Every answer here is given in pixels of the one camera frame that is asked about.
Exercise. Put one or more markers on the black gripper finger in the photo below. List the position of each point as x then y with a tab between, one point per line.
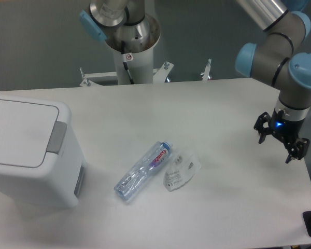
262	126
298	149

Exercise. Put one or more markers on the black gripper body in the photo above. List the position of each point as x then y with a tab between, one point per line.
286	131

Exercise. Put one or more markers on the white trash can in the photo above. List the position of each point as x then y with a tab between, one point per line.
41	161

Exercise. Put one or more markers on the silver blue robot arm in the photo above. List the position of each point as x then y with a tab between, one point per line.
274	63

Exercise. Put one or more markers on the metal levelling foot bolt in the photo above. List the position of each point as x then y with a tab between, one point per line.
205	75

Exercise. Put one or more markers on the crushed clear plastic bottle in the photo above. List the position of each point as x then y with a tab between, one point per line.
145	168

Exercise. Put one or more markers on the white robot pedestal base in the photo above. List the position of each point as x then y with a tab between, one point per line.
132	47

